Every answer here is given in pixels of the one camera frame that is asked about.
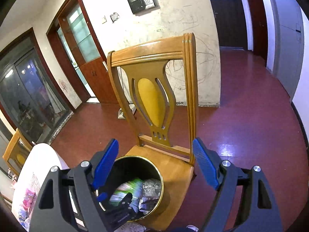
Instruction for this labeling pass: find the white paper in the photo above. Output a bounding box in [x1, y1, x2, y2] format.
[119, 222, 147, 232]

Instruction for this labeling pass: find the green snack wrapper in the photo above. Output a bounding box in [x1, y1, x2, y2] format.
[110, 178, 143, 212]

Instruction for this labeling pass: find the clear plastic wrap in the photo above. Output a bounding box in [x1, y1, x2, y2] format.
[138, 179, 162, 215]

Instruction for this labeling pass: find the black round trash bin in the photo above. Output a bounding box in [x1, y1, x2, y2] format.
[96, 156, 165, 221]

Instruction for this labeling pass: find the wooden chair far side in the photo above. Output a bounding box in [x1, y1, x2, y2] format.
[2, 128, 33, 176]

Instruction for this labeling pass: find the dark glass sliding door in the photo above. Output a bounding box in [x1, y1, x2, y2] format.
[1, 29, 73, 143]

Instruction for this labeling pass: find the wooden chair holding bin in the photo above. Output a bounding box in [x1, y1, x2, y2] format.
[107, 33, 199, 231]

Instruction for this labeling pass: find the red wooden kitchen door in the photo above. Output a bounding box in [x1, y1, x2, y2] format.
[46, 0, 117, 104]

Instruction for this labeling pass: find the dark hallway door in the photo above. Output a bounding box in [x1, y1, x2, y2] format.
[211, 0, 248, 50]

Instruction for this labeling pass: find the wall socket panel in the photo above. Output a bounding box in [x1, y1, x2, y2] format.
[110, 12, 119, 23]

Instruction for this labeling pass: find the black wall intercom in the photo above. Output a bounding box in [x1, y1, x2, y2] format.
[127, 0, 156, 15]

